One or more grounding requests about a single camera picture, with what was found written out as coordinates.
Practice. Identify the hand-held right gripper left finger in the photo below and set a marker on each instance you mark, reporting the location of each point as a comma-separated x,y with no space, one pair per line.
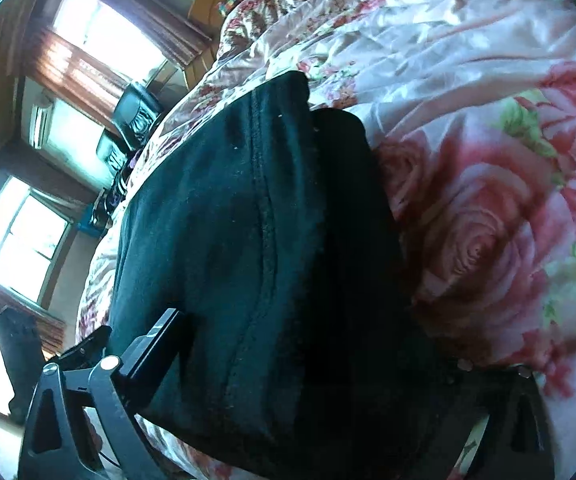
153,345

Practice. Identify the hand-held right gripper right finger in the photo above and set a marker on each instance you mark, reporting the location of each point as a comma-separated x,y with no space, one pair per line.
498,410

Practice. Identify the black pants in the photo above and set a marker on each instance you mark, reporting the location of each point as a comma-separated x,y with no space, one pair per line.
268,260

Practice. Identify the blue box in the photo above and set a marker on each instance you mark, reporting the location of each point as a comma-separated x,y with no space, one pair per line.
93,227

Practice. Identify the dark upright object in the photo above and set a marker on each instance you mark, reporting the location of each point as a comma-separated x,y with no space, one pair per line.
20,360

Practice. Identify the pink floral bed sheet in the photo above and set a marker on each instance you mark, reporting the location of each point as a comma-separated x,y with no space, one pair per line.
468,200

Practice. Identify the black office chair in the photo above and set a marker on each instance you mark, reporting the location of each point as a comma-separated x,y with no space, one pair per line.
135,110

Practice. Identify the white air conditioner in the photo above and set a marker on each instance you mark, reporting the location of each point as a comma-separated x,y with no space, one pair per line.
40,125

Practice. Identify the red-brown curtain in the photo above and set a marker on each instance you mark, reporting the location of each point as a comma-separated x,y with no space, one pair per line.
78,75

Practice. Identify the wooden headboard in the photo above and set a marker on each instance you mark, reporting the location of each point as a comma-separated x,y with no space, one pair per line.
204,20

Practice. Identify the floral pillow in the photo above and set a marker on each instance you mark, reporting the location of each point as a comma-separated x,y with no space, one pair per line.
263,20

